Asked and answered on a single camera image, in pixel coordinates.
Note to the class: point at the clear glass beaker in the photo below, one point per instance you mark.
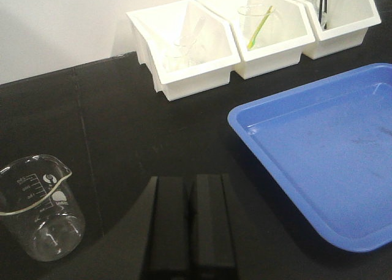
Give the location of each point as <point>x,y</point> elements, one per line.
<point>39,209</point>

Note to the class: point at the white storage bin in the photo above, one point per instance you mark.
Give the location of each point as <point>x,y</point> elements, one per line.
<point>294,33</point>
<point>156,27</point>
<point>338,24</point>

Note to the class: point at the right white storage bin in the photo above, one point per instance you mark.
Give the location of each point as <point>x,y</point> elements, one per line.
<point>338,24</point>

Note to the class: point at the blue plastic tray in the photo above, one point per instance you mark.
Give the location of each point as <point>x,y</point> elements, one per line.
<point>327,144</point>

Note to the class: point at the glassware in left bin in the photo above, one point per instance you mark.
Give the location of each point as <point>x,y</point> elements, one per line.
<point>181,53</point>

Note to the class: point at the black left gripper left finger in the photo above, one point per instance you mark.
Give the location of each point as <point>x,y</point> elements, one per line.
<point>168,254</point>

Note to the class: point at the left white storage bin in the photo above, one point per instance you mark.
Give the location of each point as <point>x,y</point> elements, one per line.
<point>156,27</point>

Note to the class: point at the middle white storage bin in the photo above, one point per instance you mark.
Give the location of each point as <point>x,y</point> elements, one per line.
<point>294,33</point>

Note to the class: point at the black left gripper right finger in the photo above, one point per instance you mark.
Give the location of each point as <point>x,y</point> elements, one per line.
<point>211,245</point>

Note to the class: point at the glass beaker in middle bin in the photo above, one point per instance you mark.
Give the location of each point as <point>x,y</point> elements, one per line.
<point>249,18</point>

